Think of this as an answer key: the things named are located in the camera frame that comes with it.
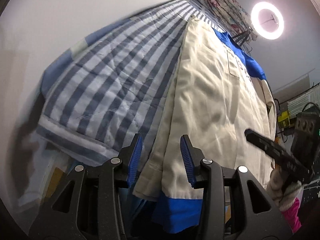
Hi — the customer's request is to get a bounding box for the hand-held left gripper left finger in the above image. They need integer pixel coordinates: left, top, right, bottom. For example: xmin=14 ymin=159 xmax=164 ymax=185
xmin=29 ymin=133 xmax=143 ymax=239

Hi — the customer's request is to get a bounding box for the beige and blue jacket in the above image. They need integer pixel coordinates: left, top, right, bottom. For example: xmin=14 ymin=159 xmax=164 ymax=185
xmin=132 ymin=15 xmax=277 ymax=233

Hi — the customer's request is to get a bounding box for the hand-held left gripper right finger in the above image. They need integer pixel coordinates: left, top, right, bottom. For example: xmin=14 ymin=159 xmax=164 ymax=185
xmin=180 ymin=134 xmax=293 ymax=239

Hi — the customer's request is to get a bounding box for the blue white striped blanket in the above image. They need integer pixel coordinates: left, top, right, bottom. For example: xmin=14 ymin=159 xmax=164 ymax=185
xmin=36 ymin=0 xmax=220 ymax=167

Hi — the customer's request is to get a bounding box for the person's right hand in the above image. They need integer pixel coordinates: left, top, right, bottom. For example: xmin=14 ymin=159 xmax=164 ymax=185
xmin=266 ymin=168 xmax=303 ymax=212

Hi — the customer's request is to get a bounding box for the floral quilt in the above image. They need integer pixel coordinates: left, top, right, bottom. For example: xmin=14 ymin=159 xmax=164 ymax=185
xmin=202 ymin=0 xmax=258 ymax=40

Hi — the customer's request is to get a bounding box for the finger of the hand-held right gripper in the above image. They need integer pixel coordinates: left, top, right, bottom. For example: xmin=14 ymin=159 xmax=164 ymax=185
xmin=244 ymin=129 xmax=314 ymax=180

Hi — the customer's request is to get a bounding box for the yellow box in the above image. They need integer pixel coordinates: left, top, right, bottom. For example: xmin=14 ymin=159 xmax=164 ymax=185
xmin=278 ymin=111 xmax=290 ymax=128

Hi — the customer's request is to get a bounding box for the black clothes rack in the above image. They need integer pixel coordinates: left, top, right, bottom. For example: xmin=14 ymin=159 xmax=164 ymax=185
xmin=274 ymin=82 xmax=320 ymax=140

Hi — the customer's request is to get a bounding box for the striped hanging towel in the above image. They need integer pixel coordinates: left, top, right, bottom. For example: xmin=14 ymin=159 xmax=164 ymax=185
xmin=287 ymin=90 xmax=320 ymax=110

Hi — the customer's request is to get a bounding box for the ring light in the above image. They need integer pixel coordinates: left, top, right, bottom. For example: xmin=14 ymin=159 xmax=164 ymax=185
xmin=251 ymin=2 xmax=285 ymax=40

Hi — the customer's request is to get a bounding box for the person's right forearm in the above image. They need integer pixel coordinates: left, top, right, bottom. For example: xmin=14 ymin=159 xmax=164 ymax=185
xmin=281 ymin=197 xmax=302 ymax=234

